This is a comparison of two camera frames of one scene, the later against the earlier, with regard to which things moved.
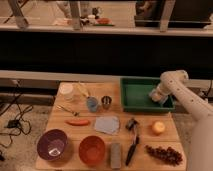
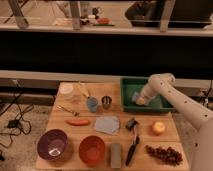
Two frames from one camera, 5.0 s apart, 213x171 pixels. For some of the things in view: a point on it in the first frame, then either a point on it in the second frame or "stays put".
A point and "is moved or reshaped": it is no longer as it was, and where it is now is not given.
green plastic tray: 135,95 stays put
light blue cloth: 107,124 stays put
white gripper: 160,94 → 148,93
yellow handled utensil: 82,89 stays put
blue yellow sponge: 156,96 is moved or reshaped
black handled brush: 131,123 stays put
